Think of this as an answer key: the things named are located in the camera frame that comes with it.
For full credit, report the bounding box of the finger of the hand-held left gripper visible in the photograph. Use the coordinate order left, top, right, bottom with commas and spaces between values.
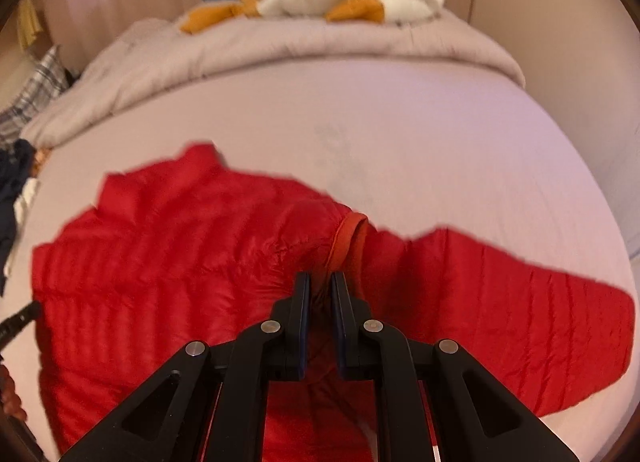
0, 301, 43, 348

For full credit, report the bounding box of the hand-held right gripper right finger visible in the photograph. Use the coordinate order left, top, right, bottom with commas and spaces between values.
331, 273, 581, 462

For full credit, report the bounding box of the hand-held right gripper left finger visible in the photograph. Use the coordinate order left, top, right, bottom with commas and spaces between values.
59, 272, 313, 462

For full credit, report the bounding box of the red down jacket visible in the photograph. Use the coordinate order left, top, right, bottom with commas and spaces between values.
31, 142, 637, 462

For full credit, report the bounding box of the person's left hand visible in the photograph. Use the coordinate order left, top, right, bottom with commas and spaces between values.
0, 364, 28, 423

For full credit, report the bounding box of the dark navy clothing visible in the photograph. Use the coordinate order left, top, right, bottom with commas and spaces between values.
0, 139, 43, 293

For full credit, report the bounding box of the bed with pink sheet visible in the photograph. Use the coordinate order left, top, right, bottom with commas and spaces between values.
0, 56, 640, 462

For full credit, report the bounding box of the plaid cloth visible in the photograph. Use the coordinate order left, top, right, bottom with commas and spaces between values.
0, 44, 71, 143

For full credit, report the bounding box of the beige grey duvet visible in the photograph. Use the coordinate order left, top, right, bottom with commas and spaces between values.
20, 9, 526, 150

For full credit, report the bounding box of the yellow cloth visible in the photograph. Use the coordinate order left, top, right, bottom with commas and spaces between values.
15, 0, 46, 50

